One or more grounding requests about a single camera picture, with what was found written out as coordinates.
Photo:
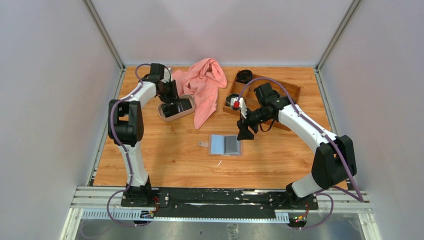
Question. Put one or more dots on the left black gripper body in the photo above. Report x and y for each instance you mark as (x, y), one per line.
(168, 92)

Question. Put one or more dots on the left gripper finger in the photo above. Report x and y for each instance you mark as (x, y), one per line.
(176, 107)
(166, 108)

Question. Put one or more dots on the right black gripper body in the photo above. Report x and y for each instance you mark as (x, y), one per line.
(256, 117)

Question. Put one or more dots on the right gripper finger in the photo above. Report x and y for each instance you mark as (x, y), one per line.
(242, 125)
(244, 133)

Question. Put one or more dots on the beige oval card tray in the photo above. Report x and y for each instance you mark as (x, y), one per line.
(180, 115)

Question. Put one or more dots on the pink card holder wallet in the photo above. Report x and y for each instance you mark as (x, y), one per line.
(222, 145)

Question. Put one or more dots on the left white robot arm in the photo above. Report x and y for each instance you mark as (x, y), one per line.
(126, 128)

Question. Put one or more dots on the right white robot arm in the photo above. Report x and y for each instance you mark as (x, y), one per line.
(334, 157)

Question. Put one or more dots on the rolled belt front left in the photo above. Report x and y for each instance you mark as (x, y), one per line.
(233, 101)

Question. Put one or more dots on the rolled belt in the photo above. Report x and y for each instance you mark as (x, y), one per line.
(233, 101)
(244, 76)

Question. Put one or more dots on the pink cloth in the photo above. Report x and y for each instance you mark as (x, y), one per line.
(202, 81)

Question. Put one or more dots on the rolled belt back left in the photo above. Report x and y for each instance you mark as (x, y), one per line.
(244, 76)

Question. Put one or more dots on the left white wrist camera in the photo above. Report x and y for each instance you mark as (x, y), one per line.
(167, 75)

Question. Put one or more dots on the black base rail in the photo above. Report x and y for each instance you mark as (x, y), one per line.
(216, 203)

